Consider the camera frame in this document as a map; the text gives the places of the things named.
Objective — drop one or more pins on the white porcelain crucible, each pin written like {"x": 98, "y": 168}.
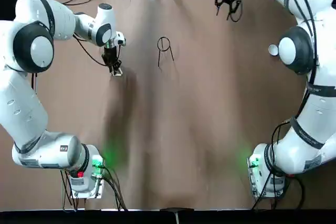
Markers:
{"x": 273, "y": 50}

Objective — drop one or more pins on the white clay triangle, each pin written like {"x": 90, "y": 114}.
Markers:
{"x": 119, "y": 75}

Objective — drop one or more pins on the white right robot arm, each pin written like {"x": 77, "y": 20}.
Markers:
{"x": 315, "y": 134}

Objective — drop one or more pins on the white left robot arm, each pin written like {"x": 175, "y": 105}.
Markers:
{"x": 26, "y": 119}

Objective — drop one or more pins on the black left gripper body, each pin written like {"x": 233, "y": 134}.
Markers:
{"x": 111, "y": 54}

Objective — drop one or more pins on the black metal tripod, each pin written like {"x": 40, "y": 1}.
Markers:
{"x": 159, "y": 57}

